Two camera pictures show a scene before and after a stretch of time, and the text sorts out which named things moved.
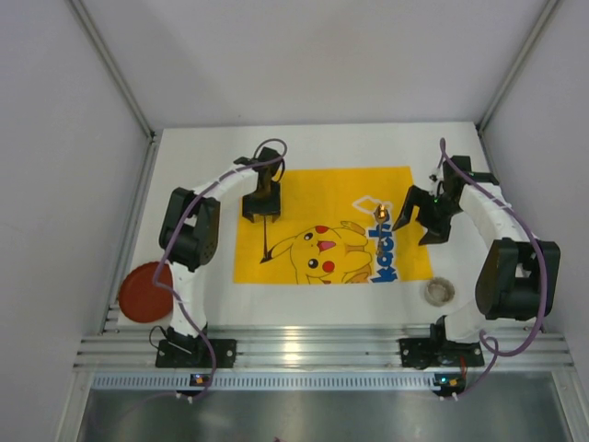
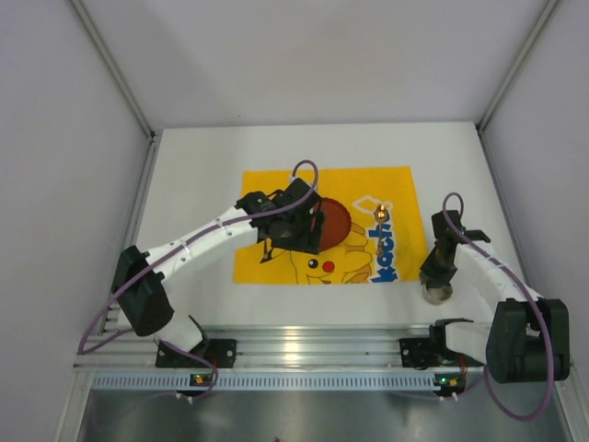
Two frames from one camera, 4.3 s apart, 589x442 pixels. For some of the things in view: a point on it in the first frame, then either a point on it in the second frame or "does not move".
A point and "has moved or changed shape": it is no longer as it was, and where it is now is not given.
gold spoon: (381, 215) does not move
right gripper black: (426, 213) -> (435, 272)
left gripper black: (261, 203) -> (316, 230)
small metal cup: (439, 291) does not move
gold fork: (267, 254) does not move
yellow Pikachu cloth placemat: (337, 226) does not move
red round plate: (140, 298) has moved or changed shape
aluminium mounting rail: (363, 349) does not move
